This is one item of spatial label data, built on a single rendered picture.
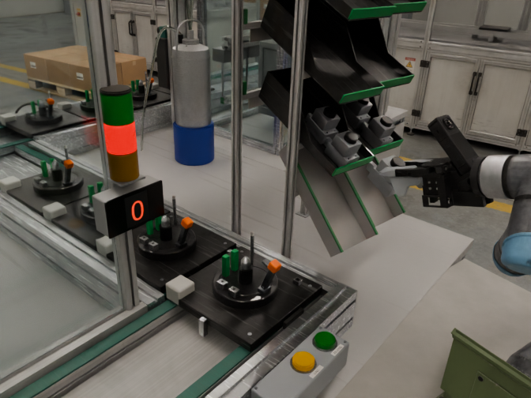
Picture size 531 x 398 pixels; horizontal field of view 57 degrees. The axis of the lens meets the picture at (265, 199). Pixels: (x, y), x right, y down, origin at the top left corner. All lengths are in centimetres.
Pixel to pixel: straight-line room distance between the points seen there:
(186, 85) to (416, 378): 124
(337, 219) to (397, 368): 36
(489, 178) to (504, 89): 400
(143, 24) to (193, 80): 523
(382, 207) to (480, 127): 369
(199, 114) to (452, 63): 339
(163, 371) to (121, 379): 8
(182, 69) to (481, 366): 135
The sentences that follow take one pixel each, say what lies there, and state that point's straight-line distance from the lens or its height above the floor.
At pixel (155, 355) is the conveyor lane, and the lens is 102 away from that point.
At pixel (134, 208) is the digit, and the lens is 90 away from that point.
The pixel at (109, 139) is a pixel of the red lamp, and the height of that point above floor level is 134.
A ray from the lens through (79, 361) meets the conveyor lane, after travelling 100.
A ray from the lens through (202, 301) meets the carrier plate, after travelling 105.
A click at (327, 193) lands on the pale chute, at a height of 109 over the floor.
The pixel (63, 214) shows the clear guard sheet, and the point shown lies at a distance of 89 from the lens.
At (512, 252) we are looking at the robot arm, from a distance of 84.
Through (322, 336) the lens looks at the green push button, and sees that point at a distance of 98.
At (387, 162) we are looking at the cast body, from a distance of 104.
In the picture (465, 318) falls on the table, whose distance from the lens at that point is 129.
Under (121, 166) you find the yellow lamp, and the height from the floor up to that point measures 129.
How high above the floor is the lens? 163
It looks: 27 degrees down
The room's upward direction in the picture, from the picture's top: 2 degrees clockwise
